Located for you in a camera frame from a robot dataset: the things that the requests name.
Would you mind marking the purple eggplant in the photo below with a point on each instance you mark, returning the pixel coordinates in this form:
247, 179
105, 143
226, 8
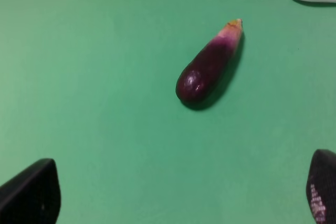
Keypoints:
201, 76

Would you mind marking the green table cloth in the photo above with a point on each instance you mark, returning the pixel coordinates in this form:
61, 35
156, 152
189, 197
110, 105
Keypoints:
91, 84

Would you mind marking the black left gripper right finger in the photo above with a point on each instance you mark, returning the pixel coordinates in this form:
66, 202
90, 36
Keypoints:
320, 186

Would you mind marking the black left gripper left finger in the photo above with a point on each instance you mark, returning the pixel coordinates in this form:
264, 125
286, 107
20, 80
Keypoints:
33, 195

